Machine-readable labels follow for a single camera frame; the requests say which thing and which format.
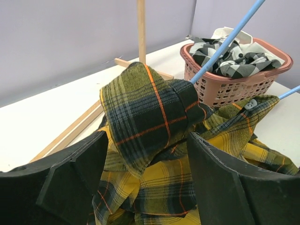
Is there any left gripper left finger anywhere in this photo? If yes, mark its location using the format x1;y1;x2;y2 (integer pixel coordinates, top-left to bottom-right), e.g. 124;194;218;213
0;131;108;225

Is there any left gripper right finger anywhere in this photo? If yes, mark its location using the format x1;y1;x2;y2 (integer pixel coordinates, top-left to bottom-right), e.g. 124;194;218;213
187;132;300;225

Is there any yellow plaid shirt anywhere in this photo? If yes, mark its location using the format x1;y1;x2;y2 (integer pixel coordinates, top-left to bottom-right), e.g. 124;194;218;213
87;62;299;225

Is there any pink plastic laundry basket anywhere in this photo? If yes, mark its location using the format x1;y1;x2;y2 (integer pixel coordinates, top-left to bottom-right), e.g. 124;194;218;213
194;38;293;107

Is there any black white checked shirt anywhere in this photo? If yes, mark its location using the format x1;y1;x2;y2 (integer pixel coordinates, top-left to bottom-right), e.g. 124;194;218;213
189;38;285;79

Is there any blue hanger of yellow shirt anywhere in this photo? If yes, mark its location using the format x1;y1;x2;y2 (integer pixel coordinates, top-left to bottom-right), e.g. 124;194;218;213
189;0;300;101

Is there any wooden clothes rack frame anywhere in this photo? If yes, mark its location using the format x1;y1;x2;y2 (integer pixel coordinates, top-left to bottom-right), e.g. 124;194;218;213
29;0;174;163

